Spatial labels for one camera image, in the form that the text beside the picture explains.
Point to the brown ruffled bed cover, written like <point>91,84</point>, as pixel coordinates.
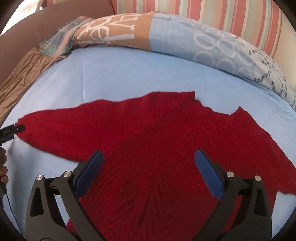
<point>29,69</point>

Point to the brown wooden headboard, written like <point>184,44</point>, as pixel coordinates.
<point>32,30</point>

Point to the blue brown patterned pillow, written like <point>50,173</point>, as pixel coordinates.
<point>188,39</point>

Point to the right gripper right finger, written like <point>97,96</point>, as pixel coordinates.
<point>243,211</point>

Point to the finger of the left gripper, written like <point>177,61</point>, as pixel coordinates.
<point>10,131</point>

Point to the light blue bed sheet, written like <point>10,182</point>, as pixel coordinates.
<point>117,73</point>

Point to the red knit sweater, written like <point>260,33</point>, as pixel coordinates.
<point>149,187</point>

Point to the plaid pillow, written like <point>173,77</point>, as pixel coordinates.
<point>61,41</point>

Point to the person left hand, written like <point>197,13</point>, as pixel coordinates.
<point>3,169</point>

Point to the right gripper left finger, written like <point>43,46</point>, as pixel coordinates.
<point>44,220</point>

